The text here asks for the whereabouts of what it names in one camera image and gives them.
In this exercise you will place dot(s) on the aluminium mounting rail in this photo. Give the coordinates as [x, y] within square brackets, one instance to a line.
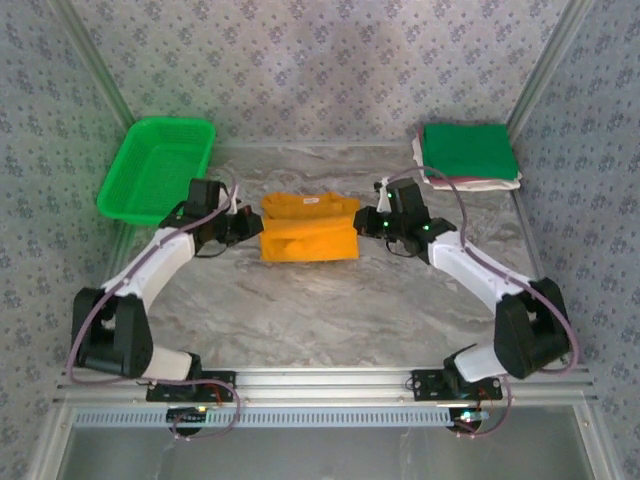
[325, 385]

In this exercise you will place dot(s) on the stack of folded clothes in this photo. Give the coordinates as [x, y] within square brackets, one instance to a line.
[490, 185]

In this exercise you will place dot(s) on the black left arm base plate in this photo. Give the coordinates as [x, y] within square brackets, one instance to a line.
[220, 387]

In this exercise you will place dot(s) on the black controller board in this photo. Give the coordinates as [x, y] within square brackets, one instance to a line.
[186, 417]
[467, 419]

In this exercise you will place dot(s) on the green folded t-shirt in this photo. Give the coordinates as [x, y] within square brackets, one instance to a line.
[467, 150]

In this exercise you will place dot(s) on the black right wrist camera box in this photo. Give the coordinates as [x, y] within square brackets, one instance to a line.
[407, 197]

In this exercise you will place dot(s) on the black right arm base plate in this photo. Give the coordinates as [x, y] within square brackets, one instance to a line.
[425, 385]

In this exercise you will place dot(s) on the orange printed t-shirt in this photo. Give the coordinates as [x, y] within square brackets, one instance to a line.
[310, 235]

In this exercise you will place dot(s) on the aluminium frame post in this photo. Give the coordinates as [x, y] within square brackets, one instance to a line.
[547, 65]
[92, 65]

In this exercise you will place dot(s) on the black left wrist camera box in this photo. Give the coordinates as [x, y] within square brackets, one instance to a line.
[205, 195]

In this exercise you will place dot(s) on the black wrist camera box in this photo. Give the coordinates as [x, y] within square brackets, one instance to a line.
[205, 195]
[407, 197]

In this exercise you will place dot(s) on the green plastic basket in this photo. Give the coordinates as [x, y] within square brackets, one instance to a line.
[155, 170]

